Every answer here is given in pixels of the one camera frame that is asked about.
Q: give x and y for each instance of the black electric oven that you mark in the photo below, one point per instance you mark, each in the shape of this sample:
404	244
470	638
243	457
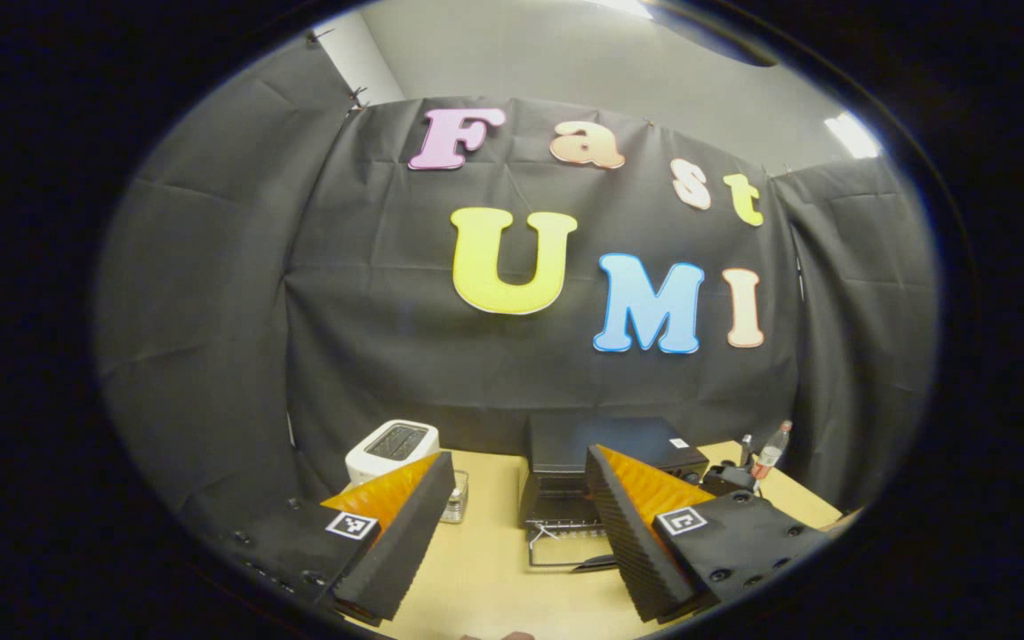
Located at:
610	440

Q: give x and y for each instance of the black backdrop cloth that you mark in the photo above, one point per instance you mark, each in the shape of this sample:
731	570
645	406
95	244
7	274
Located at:
388	356

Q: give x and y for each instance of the clear plastic bottle red label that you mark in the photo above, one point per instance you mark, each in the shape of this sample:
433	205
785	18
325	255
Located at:
770	455

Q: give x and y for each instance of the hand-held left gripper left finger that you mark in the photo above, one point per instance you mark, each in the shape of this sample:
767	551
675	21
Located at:
405	533

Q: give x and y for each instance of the white toaster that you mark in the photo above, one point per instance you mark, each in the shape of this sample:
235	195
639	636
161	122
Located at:
392	440

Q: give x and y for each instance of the small ceiling light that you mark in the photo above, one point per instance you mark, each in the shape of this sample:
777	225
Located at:
852	135

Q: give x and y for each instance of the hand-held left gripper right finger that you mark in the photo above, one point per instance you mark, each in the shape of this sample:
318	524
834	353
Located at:
632	533

